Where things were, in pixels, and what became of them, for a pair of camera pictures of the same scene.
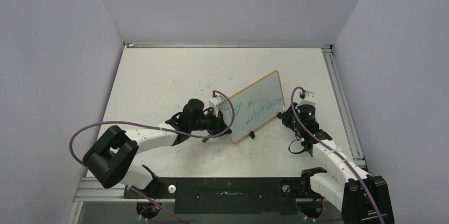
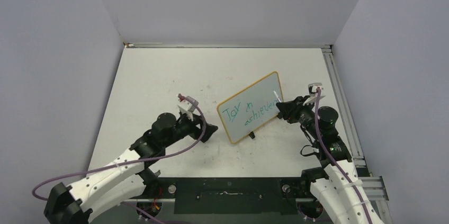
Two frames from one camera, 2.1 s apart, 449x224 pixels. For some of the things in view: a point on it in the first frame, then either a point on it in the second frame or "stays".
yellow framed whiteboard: (256, 105) stays
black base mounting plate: (232, 196) stays
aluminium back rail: (222, 45) stays
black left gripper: (218, 124) to (196, 132)
